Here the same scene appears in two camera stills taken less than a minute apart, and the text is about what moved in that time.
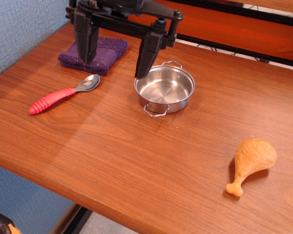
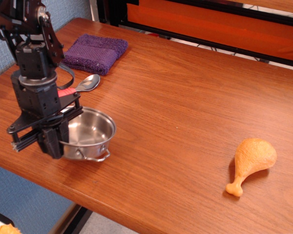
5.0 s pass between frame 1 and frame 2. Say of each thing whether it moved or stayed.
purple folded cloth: stayed
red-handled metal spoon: stayed
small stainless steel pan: moved
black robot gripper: moved
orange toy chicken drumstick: stayed
